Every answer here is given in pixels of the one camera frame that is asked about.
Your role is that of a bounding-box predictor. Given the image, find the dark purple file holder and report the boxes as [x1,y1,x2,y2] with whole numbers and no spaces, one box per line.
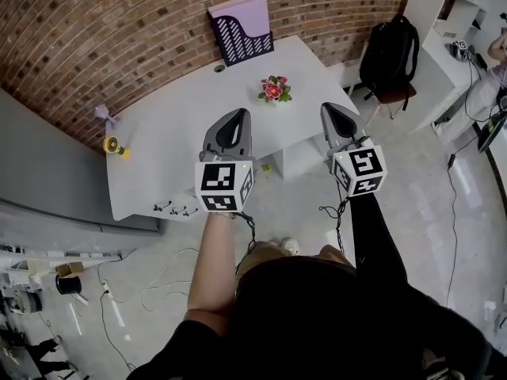
[209,13,275,67]

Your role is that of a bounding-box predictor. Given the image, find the white shelving desk unit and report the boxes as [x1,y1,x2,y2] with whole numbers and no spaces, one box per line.
[402,0,501,134]

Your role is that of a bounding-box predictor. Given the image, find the grey partition panel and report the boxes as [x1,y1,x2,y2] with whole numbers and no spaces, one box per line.
[0,87,164,235]

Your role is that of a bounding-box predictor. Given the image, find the white spray bottle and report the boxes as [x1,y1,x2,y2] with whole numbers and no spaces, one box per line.
[483,299,498,325]

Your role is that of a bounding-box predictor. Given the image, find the right hand-held gripper cable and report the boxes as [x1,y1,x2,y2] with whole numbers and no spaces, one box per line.
[318,196,352,259]

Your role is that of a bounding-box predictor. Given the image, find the thin black floor cable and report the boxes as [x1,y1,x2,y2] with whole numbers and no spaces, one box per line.
[98,291,138,372]

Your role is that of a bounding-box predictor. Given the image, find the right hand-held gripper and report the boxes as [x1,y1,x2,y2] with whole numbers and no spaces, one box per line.
[319,101,388,200]

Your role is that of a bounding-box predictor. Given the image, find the left hand-held gripper cable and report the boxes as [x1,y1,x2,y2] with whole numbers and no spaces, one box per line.
[232,211,258,275]

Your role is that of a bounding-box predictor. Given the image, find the person's black shirt torso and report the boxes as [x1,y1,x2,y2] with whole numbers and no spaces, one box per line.
[134,254,507,380]

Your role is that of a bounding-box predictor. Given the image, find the white floor cable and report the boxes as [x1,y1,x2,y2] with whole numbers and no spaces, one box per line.
[137,247,200,313]

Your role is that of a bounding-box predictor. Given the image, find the black floor power cable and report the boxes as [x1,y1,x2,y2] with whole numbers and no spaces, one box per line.
[445,132,481,309]

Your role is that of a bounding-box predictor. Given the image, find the white table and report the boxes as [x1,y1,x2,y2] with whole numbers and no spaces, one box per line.
[105,34,361,222]

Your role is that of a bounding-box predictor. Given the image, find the person's right forearm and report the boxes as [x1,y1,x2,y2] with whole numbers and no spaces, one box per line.
[348,191,410,291]

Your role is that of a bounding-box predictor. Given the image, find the small cardboard box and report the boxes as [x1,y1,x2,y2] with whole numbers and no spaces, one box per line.
[55,261,86,279]

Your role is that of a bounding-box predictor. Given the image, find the dark monitor screen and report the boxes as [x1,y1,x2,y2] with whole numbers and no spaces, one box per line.
[477,113,507,154]

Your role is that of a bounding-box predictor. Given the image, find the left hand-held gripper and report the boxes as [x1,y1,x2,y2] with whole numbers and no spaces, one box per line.
[194,108,257,214]

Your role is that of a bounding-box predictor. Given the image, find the black round cup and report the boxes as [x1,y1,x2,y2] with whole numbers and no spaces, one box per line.
[55,274,83,295]

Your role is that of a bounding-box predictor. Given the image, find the hand-held gripper cable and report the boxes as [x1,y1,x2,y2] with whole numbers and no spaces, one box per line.
[232,211,258,275]
[318,196,352,259]

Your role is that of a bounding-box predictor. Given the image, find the pink flowers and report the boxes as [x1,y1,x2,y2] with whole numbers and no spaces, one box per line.
[257,74,293,104]

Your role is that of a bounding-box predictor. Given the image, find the person's left forearm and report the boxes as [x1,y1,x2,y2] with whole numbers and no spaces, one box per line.
[185,211,243,317]

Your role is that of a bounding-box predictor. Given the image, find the black backpack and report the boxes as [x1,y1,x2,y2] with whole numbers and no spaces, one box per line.
[359,13,420,103]

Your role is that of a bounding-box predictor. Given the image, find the grey round device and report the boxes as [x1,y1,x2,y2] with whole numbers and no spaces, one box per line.
[6,290,44,315]

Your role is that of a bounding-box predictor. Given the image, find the brown seat chair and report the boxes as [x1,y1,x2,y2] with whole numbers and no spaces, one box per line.
[363,80,419,120]

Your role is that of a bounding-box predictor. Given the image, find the lilac folders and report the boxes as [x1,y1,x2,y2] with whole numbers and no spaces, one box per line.
[208,0,270,39]

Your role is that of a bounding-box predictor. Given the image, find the spare gripper device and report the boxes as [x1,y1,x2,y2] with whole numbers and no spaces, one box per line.
[446,40,471,59]

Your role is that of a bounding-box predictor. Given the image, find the person's tan trousers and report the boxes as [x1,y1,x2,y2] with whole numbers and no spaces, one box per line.
[236,241,354,271]

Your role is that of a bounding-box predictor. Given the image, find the person's white shoe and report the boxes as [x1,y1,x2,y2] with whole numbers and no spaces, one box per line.
[280,237,301,256]

